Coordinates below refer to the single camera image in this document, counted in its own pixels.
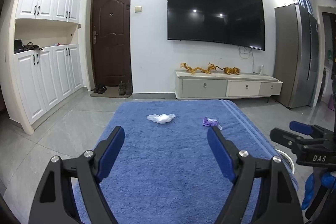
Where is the purple plastic bag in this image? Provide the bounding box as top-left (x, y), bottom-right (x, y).
top-left (202, 117), bottom-right (223, 130)

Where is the white round trash bin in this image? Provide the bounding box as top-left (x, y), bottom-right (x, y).
top-left (276, 149), bottom-right (295, 174)

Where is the blue gloved right hand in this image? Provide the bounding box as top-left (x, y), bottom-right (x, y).
top-left (301, 171), bottom-right (335, 210)

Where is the brown door mat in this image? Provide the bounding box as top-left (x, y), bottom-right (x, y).
top-left (90, 86), bottom-right (131, 98)

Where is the black shoes pair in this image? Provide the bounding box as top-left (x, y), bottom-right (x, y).
top-left (93, 84), bottom-right (107, 94)

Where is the brown boots pair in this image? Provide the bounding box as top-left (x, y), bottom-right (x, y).
top-left (118, 81), bottom-right (133, 96)

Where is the clear crumpled plastic bag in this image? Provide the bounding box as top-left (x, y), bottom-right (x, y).
top-left (147, 114), bottom-right (175, 124)

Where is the blue fluffy rug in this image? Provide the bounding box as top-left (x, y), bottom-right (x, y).
top-left (100, 100), bottom-right (276, 223)

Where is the white TV cabinet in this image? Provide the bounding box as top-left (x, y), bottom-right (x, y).
top-left (175, 71), bottom-right (282, 100)

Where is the white router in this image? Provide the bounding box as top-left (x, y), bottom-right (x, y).
top-left (257, 65), bottom-right (264, 75)

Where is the golden tiger ornament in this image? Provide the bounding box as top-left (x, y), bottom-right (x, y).
top-left (223, 67), bottom-right (240, 75)

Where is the golden dragon ornament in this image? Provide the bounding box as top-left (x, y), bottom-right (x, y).
top-left (180, 63), bottom-right (217, 75)

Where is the grey refrigerator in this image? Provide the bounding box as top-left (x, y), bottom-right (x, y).
top-left (274, 4), bottom-right (319, 109)

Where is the brown entrance door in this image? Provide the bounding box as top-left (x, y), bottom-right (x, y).
top-left (91, 0), bottom-right (131, 86)

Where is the white shoe cabinet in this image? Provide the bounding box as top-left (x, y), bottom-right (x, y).
top-left (14, 0), bottom-right (83, 128)

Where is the black wall television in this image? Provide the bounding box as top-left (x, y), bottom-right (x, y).
top-left (167, 0), bottom-right (265, 51)

